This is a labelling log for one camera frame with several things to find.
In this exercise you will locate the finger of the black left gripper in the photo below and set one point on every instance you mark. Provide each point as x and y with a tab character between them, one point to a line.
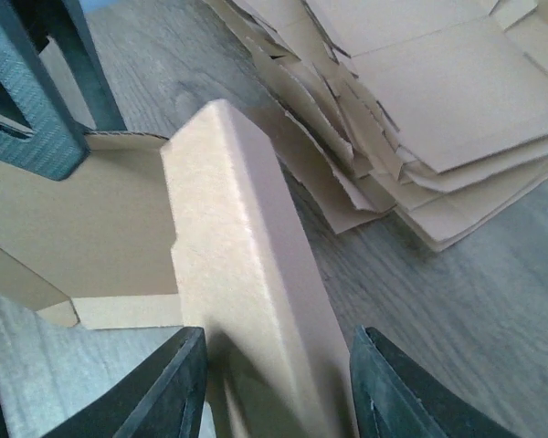
55	147
66	24

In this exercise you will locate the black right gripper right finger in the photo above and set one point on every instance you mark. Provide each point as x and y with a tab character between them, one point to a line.
395	397

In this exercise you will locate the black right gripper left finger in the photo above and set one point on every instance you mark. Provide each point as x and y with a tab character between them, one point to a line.
162	397

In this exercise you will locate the brown cardboard box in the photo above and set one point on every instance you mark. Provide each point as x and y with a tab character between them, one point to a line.
196	230

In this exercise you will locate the stack of flat cardboard sheets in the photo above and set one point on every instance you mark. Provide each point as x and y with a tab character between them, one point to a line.
436	110

